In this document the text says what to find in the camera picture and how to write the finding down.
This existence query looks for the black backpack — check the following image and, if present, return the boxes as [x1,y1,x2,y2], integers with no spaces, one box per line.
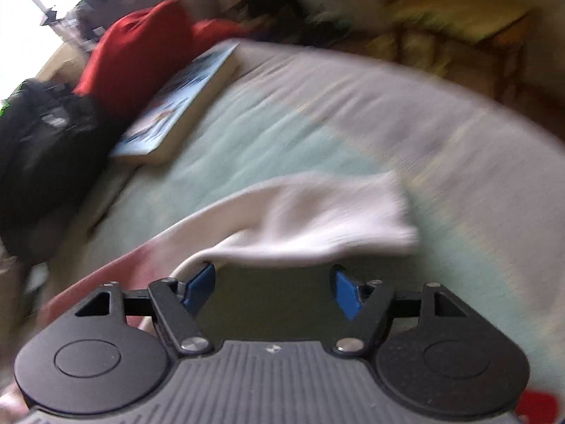
[0,77,129,261]

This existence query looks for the green checked quilt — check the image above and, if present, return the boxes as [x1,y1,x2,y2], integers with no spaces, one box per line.
[26,40,565,411]

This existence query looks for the pink and white sweater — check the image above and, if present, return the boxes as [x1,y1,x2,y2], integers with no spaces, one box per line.
[0,170,420,422]

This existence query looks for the brown wooden furniture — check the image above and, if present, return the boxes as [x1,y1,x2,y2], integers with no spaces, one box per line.
[366,0,535,102]

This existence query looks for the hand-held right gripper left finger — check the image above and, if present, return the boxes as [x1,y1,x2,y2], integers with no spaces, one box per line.
[75,263,217,356]

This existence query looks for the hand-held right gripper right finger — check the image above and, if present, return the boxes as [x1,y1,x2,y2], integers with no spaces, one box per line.
[331,265,469,356]

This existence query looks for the red pillow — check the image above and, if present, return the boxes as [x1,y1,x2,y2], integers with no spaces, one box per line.
[73,0,248,116]

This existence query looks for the thick paperback book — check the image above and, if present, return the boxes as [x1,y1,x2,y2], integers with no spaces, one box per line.
[108,42,243,166]

